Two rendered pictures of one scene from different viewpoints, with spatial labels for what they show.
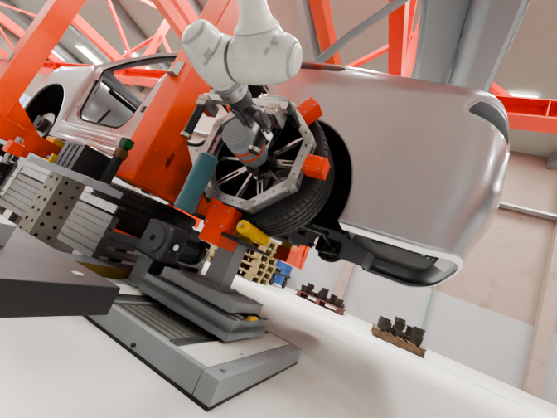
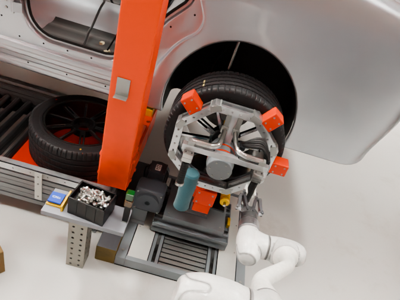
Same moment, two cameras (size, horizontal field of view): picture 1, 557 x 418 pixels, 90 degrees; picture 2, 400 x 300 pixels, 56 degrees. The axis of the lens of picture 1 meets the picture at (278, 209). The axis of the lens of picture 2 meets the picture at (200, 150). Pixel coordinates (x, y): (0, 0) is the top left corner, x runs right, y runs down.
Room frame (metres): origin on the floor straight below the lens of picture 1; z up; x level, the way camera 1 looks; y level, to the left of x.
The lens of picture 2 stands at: (-0.14, 1.12, 2.01)
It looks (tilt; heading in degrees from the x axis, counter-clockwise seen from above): 36 degrees down; 330
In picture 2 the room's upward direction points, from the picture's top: 18 degrees clockwise
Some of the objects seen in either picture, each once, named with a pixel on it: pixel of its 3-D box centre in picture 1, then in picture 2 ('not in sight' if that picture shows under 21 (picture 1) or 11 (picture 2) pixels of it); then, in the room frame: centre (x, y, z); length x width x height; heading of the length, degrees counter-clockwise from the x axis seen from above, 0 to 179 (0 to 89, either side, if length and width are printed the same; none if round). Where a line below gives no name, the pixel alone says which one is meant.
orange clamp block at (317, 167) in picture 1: (316, 167); (278, 165); (1.10, -0.08, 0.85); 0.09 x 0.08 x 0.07; 64
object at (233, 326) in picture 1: (206, 304); (193, 216); (1.39, 0.14, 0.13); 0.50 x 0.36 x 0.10; 64
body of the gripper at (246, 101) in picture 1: (242, 103); (249, 214); (0.80, 0.23, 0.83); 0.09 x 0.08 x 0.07; 154
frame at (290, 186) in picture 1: (253, 153); (222, 150); (1.23, 0.21, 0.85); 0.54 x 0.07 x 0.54; 64
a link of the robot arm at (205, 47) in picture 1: (214, 55); (251, 246); (0.63, 0.30, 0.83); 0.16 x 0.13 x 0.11; 154
